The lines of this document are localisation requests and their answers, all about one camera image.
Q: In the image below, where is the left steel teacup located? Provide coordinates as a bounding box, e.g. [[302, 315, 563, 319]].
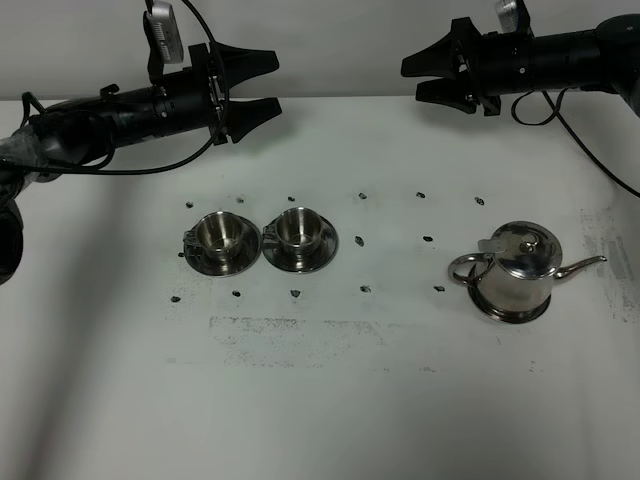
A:
[[183, 211, 244, 260]]

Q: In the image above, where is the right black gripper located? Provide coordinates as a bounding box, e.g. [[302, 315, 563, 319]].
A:
[[401, 17, 525, 116]]

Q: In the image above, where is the right steel saucer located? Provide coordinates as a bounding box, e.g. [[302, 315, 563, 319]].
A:
[[262, 214, 339, 274]]

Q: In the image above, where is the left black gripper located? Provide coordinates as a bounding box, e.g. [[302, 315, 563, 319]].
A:
[[160, 43, 281, 145]]

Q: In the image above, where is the teapot steel saucer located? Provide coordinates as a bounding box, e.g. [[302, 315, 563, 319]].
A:
[[468, 288, 551, 324]]

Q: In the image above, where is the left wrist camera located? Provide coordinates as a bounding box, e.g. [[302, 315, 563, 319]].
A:
[[143, 0, 184, 83]]

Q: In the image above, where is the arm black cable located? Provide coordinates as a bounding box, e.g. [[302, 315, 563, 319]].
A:
[[19, 0, 232, 176], [510, 88, 640, 197]]

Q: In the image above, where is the left steel saucer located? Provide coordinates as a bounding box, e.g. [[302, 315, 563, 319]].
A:
[[183, 215, 261, 277]]

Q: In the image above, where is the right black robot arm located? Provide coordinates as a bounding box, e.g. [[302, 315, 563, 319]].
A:
[[401, 14, 639, 116]]

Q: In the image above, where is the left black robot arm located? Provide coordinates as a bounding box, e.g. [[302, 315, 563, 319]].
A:
[[1, 43, 282, 282]]

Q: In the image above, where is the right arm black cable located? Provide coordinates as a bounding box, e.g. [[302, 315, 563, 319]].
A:
[[510, 88, 640, 197]]

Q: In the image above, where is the steel teacup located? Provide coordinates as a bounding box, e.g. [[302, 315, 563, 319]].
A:
[[183, 211, 244, 260], [263, 207, 323, 256]]

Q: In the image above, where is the stainless steel teapot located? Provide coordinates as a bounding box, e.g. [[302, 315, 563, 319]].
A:
[[448, 221, 607, 311]]

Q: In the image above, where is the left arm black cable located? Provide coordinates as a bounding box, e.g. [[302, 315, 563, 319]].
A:
[[19, 0, 232, 176]]

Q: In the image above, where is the right steel teacup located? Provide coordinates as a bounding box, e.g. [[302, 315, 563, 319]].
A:
[[263, 207, 323, 256]]

